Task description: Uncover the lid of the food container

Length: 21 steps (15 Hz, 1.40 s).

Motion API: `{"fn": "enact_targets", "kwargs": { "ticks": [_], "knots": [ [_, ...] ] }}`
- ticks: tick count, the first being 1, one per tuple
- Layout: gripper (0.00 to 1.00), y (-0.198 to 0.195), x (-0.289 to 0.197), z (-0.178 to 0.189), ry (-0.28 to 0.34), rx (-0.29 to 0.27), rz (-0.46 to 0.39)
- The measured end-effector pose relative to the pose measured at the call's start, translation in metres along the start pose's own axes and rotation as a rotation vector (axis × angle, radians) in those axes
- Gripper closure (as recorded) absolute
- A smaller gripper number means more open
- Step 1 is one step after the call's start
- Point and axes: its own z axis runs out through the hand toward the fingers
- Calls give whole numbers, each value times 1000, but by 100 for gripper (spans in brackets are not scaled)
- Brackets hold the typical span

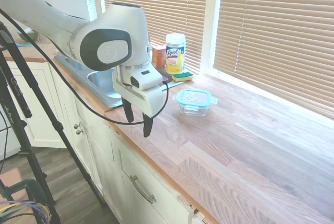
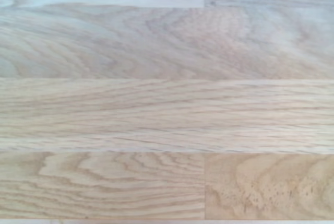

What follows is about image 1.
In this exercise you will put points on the teal rimmed container lid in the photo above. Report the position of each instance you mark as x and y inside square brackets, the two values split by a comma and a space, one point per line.
[194, 96]

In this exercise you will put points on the beige blind above sink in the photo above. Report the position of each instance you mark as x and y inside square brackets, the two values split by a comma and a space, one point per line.
[161, 7]

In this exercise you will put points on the brown cardboard sheet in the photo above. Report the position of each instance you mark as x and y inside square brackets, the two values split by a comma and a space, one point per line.
[10, 182]

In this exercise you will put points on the yellow green sponge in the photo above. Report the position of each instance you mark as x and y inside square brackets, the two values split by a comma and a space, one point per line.
[182, 77]

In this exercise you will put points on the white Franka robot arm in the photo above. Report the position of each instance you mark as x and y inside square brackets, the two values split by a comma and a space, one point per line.
[52, 25]

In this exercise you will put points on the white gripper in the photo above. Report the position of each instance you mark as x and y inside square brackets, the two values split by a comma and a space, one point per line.
[146, 101]

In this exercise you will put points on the white base cabinet run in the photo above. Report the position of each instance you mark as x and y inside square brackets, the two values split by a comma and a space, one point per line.
[109, 161]

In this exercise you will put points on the teal mat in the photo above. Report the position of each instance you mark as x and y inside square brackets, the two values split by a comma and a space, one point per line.
[26, 44]

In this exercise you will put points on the black camera tripod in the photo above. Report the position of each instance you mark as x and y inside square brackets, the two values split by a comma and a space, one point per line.
[19, 96]

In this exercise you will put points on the stainless steel sink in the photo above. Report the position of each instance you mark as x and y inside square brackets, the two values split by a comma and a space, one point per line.
[101, 83]

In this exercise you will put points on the green bowl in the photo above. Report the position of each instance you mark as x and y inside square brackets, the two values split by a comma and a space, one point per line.
[28, 35]

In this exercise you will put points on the clear glass food container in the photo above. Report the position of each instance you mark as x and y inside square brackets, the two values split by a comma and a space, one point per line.
[193, 110]

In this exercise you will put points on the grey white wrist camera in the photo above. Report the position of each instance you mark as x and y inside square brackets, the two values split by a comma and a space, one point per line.
[146, 79]

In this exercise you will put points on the large beige window blind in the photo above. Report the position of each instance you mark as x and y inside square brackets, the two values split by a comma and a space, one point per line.
[276, 38]

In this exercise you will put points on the orange baking soda box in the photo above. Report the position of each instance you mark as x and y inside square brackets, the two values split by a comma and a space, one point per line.
[159, 57]

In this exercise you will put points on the Lysol wipes canister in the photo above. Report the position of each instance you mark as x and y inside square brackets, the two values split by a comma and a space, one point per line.
[176, 57]

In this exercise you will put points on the green clamp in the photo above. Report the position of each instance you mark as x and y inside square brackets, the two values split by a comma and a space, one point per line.
[28, 182]

